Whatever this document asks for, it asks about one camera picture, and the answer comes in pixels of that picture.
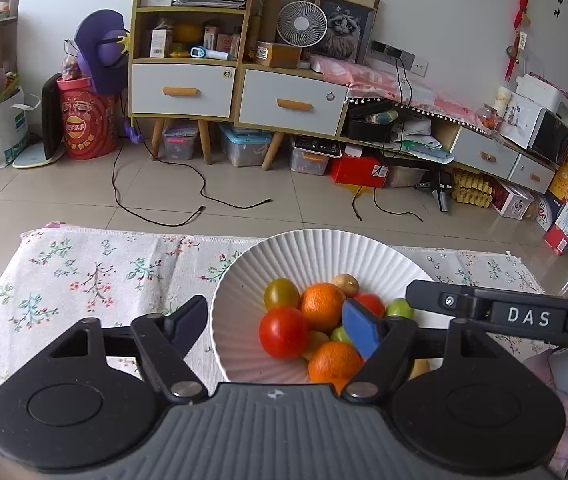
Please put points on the clear storage box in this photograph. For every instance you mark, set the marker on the clear storage box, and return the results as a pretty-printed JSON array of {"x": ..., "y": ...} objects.
[{"x": 180, "y": 142}]

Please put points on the floral tablecloth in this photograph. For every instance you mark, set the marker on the floral tablecloth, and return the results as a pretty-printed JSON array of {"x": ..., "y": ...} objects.
[{"x": 89, "y": 270}]

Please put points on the blue lidded storage box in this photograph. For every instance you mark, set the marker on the blue lidded storage box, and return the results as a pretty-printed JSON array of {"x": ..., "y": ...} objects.
[{"x": 244, "y": 147}]

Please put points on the white red box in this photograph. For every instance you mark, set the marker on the white red box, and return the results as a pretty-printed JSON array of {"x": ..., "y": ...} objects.
[{"x": 511, "y": 200}]

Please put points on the purple plush toy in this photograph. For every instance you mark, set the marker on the purple plush toy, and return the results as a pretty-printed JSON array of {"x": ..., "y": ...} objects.
[{"x": 104, "y": 50}]

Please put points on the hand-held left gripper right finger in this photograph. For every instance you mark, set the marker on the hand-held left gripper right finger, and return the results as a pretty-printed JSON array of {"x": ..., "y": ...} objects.
[{"x": 364, "y": 330}]

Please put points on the short wooden drawer cabinet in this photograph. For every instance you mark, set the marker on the short wooden drawer cabinet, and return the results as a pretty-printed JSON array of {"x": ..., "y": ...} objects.
[{"x": 294, "y": 67}]

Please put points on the white appliance box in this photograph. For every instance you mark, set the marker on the white appliance box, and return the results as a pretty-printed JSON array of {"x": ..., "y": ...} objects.
[{"x": 546, "y": 95}]

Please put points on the yellow egg tray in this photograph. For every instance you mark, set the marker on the yellow egg tray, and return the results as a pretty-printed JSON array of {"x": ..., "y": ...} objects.
[{"x": 471, "y": 189}]

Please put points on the orange mandarin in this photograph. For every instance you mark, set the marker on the orange mandarin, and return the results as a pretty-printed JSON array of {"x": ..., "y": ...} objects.
[
  {"x": 321, "y": 306},
  {"x": 336, "y": 362}
]

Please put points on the red hanging decoration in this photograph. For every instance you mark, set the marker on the red hanging decoration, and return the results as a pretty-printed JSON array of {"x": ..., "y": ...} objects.
[{"x": 523, "y": 10}]

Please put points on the small white desk fan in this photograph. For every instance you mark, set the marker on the small white desk fan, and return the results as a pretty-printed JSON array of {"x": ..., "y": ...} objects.
[{"x": 301, "y": 22}]

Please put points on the person's right hand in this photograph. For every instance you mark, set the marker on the person's right hand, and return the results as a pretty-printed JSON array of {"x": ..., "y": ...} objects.
[{"x": 556, "y": 375}]

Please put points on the black flat panel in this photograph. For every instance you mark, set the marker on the black flat panel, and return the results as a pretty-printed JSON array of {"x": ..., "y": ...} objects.
[{"x": 52, "y": 120}]

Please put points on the small white carton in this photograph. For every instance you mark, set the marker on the small white carton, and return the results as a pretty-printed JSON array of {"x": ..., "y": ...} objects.
[{"x": 160, "y": 44}]

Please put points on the white ribbed plate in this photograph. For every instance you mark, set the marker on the white ribbed plate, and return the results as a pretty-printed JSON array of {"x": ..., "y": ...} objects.
[{"x": 244, "y": 310}]

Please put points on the tall wooden shelf cabinet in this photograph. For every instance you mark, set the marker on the tall wooden shelf cabinet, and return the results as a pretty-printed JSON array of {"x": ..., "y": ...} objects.
[{"x": 189, "y": 10}]

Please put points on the small green lime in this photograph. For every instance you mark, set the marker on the small green lime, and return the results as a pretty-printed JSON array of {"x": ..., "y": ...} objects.
[{"x": 399, "y": 307}]

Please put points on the white round base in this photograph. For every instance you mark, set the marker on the white round base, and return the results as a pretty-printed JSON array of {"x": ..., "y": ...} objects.
[{"x": 39, "y": 157}]

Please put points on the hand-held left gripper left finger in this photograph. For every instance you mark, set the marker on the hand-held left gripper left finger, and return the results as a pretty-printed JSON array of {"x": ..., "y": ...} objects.
[{"x": 186, "y": 325}]

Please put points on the red round tin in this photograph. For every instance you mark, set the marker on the red round tin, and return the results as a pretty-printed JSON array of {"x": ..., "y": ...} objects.
[{"x": 86, "y": 120}]

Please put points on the black lidded storage box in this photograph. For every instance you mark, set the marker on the black lidded storage box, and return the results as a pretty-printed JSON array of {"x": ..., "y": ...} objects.
[{"x": 314, "y": 157}]

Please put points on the cardboard tube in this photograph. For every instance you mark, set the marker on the cardboard tube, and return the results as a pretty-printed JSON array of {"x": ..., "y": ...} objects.
[{"x": 271, "y": 15}]

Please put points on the glass jar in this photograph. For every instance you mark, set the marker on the glass jar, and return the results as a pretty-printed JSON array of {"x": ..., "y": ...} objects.
[{"x": 490, "y": 119}]

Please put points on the framed cat picture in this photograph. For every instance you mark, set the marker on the framed cat picture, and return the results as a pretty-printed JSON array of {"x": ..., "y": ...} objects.
[{"x": 346, "y": 25}]

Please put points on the brown cardboard box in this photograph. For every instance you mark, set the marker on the brown cardboard box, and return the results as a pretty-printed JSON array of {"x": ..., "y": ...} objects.
[{"x": 276, "y": 55}]

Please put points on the black microwave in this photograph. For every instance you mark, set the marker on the black microwave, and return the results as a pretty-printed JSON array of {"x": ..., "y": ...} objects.
[{"x": 551, "y": 137}]

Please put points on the pink cloth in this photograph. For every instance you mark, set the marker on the pink cloth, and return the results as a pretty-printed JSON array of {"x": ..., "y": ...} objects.
[{"x": 379, "y": 80}]

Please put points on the small white drawer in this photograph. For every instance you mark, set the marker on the small white drawer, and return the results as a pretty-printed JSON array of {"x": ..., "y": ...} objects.
[
  {"x": 469, "y": 147},
  {"x": 521, "y": 170}
]

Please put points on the white blue thermometer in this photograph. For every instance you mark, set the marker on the white blue thermometer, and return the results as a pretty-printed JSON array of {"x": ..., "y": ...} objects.
[{"x": 209, "y": 53}]

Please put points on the low wooden cabinet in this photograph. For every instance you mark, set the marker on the low wooden cabinet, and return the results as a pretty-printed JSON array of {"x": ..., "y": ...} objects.
[{"x": 444, "y": 135}]

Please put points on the olive yellow tomato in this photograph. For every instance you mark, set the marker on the olive yellow tomato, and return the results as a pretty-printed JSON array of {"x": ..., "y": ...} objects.
[{"x": 281, "y": 293}]

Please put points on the red tomato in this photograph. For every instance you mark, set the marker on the red tomato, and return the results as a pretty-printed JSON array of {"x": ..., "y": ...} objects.
[
  {"x": 284, "y": 332},
  {"x": 370, "y": 302}
]

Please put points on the white wall socket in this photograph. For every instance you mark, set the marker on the white wall socket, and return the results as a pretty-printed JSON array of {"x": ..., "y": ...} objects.
[{"x": 420, "y": 66}]

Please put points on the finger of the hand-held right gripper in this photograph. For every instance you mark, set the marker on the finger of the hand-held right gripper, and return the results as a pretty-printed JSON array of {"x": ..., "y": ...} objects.
[{"x": 434, "y": 297}]

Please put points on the large white drawer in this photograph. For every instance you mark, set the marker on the large white drawer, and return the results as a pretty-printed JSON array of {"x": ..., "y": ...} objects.
[
  {"x": 264, "y": 115},
  {"x": 154, "y": 105}
]

